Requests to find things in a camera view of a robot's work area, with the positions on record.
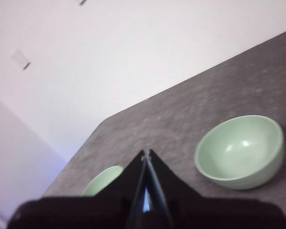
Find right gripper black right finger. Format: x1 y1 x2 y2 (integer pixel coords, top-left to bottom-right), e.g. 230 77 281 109
146 149 286 229

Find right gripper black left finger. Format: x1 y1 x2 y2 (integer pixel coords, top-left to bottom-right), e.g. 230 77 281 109
10 149 148 229

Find pale green bowl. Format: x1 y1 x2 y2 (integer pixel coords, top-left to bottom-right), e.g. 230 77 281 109
82 165 124 198
194 114 286 191

